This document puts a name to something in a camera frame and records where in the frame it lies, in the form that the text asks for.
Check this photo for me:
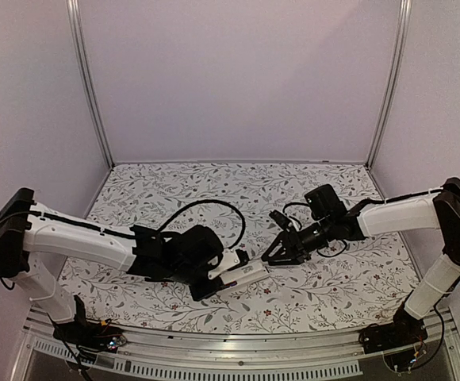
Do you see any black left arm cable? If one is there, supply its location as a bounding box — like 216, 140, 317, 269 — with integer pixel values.
158, 199, 247, 251

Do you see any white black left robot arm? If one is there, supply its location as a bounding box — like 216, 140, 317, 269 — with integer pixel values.
0, 188, 239, 344

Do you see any aluminium frame post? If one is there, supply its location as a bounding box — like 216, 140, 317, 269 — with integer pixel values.
366, 0, 412, 170
66, 0, 115, 169

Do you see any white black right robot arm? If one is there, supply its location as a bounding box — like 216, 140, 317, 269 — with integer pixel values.
261, 177, 460, 346

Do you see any white remote control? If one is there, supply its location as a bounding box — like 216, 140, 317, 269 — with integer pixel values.
220, 261, 270, 287

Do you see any right aluminium frame post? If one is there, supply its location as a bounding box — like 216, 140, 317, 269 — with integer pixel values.
366, 0, 412, 170

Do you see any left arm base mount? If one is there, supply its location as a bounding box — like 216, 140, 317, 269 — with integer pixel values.
53, 295, 127, 352

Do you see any front aluminium rail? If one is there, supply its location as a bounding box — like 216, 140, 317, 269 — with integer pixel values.
11, 310, 460, 380

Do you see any left aluminium frame post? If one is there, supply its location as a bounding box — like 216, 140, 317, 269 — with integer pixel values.
66, 0, 115, 169

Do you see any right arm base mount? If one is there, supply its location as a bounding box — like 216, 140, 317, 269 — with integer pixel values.
358, 305, 427, 354

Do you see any floral patterned table mat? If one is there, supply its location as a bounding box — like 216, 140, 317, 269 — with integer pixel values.
59, 164, 418, 334

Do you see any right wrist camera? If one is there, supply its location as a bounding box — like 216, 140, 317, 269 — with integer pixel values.
269, 210, 302, 231

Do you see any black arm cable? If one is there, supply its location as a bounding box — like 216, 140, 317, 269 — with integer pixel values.
283, 202, 310, 229
158, 199, 247, 251

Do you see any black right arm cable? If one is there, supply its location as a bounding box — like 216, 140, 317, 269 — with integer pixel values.
283, 202, 310, 229

